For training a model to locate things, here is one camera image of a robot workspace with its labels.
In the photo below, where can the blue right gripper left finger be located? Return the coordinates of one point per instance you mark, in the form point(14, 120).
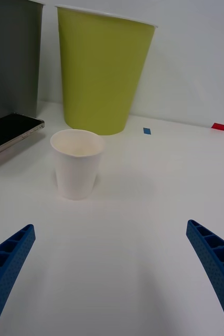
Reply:
point(9, 265)

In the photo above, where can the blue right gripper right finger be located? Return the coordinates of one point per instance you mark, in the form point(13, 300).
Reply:
point(216, 265)

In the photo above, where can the white paper cup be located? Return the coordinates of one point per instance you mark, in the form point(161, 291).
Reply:
point(76, 176)

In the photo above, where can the black smartphone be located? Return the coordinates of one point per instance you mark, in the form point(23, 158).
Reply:
point(4, 131)

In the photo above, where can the grey plastic waste bin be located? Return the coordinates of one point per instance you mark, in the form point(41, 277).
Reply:
point(12, 57)

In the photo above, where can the yellow-green plastic waste bin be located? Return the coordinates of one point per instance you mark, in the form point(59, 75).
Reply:
point(98, 73)

